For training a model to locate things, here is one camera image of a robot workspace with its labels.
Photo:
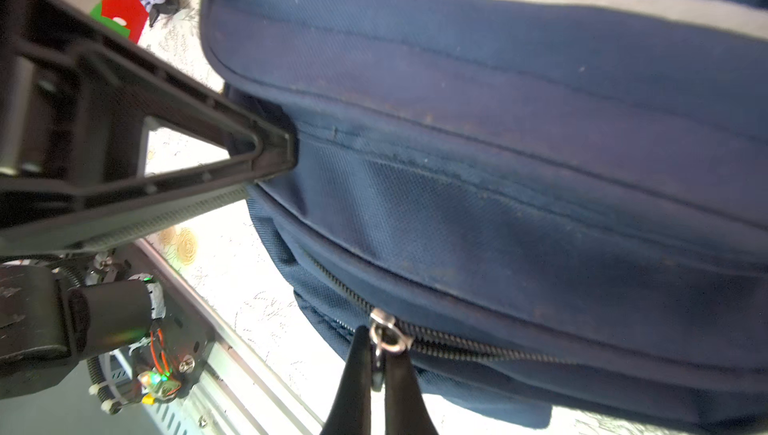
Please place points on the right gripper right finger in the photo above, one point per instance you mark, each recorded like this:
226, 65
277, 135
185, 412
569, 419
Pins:
405, 410

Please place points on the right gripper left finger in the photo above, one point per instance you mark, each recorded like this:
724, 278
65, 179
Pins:
350, 413

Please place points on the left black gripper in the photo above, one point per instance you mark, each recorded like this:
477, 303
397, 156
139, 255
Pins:
103, 143

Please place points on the navy blue student backpack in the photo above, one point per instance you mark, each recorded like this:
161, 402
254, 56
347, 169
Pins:
562, 202

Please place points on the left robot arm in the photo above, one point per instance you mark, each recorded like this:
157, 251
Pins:
49, 324

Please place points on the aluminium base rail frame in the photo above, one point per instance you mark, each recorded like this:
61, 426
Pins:
229, 389

